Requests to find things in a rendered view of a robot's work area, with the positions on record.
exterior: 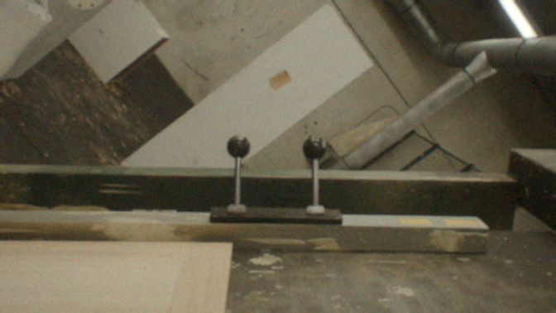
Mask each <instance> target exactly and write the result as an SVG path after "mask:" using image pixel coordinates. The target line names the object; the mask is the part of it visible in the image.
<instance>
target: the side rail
mask: <svg viewBox="0 0 556 313"><path fill-rule="evenodd" d="M516 184H519V181H517V180H516V179H514V178H512V177H511V176H508V175H507V174H502V173H452V172H412V171H353V170H318V186H319V206H323V208H325V209H339V211H340V213H341V214H369V215H370V216H430V217H478V218H479V219H480V220H481V221H482V222H483V223H484V224H485V225H486V226H487V227H488V228H489V229H488V230H511V231H512V229H513V223H514V215H515V188H516ZM233 196H234V168H204V167H155V166H56V165H5V164H0V210H11V211H42V210H72V211H131V212H132V210H133V209H143V210H176V211H177V212H191V213H210V212H211V209H212V207H228V206H230V205H233ZM241 205H244V206H245V208H295V209H307V207H308V206H312V200H311V170H304V169H254V168H242V173H241Z"/></svg>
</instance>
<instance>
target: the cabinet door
mask: <svg viewBox="0 0 556 313"><path fill-rule="evenodd" d="M231 264H232V243H177V242H108V241H59V242H37V241H0V313H225V310H226V303H227V294H228V287H229V280H230V272H231Z"/></svg>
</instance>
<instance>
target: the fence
mask: <svg viewBox="0 0 556 313"><path fill-rule="evenodd" d="M209 216H210V213H191V212H131V211H72V210H42V211H11V210H0V241H37V242H59V241H108V242H177V243H232V249H289V250H360V251H431V252H478V253H486V252H487V237H488V229H489V228H488V227H487V226H486V225H485V224H484V223H483V222H482V221H481V220H480V219H479V218H478V217H430V216H370V215H369V214H342V218H343V224H236V223H209ZM398 219H429V220H430V221H431V222H432V223H433V225H415V224H401V223H400V221H399V220H398ZM442 219H474V220H475V221H476V223H477V224H478V225H479V226H476V225H446V223H445V222H443V220H442Z"/></svg>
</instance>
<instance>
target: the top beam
mask: <svg viewBox="0 0 556 313"><path fill-rule="evenodd" d="M508 172H510V173H512V174H513V175H515V176H517V177H519V180H517V181H519V184H520V196H519V202H515V203H516V204H517V205H519V206H520V207H522V208H523V209H525V211H527V212H529V213H530V214H532V215H533V216H535V217H536V218H537V219H539V221H541V222H542V223H544V224H546V225H548V226H549V227H550V228H552V230H554V231H555V232H556V151H555V150H554V149H511V152H510V156H509V164H508Z"/></svg>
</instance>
